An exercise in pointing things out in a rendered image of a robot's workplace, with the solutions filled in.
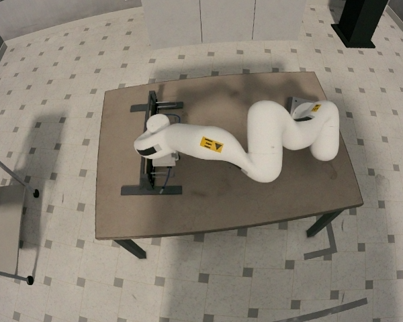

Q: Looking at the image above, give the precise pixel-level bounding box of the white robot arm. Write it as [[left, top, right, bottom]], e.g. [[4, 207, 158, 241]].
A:
[[134, 101, 339, 182]]

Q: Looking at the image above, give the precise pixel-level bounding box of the dark grey metal rack with hooks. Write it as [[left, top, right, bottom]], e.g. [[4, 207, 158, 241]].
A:
[[121, 91, 183, 195]]

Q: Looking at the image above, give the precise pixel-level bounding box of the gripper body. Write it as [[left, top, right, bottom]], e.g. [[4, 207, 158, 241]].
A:
[[171, 151, 179, 161]]

